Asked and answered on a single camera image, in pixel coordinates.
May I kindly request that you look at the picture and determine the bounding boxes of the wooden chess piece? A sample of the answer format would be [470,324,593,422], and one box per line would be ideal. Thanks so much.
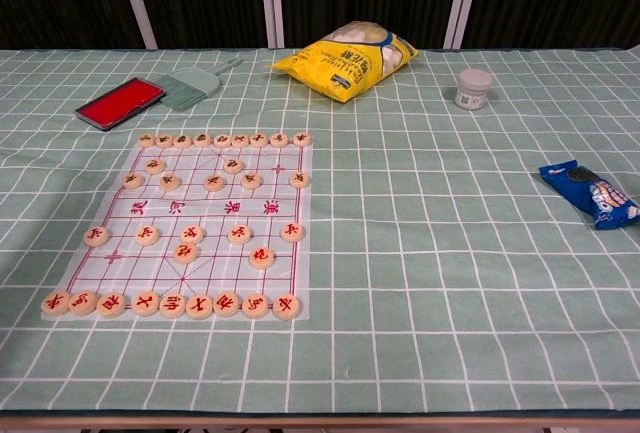
[248,246,276,271]
[172,242,200,265]

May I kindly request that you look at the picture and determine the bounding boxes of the green checked tablecloth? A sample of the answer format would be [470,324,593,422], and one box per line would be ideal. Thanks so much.
[0,45,640,417]

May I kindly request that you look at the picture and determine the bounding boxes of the red ink pad black case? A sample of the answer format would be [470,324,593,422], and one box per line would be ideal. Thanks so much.
[73,77,166,132]

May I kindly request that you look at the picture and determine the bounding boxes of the cream piece red advisor print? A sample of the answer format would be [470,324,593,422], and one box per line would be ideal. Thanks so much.
[131,290,161,317]
[184,294,215,321]

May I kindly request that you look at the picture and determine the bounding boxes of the cream piece red horse print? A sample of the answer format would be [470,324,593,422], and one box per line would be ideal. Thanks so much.
[67,290,99,317]
[241,293,271,321]

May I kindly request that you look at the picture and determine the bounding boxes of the clear plastic chess board sheet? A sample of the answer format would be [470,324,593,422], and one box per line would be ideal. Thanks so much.
[40,135,316,324]

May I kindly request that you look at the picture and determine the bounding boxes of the green small brush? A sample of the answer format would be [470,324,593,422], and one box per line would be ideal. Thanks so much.
[158,56,245,113]

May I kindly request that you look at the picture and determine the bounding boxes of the small white jar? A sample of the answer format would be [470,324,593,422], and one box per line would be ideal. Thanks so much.
[454,68,494,112]

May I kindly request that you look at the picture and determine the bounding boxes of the cream piece red elephant print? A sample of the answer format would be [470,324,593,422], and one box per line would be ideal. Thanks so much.
[212,291,242,318]
[96,291,127,318]

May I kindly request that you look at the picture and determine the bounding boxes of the blue Oreo cookie packet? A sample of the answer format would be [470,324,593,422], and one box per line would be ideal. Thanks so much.
[538,159,640,232]

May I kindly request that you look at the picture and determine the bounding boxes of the cream piece red general print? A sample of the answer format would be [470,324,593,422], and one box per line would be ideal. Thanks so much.
[158,293,189,320]

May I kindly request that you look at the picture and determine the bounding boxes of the cream piece red chariot print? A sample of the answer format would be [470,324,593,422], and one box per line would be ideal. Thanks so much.
[40,289,71,317]
[272,293,303,322]

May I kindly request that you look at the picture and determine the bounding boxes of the yellow marshmallow bag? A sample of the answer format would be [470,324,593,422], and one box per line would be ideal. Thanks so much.
[264,20,421,105]

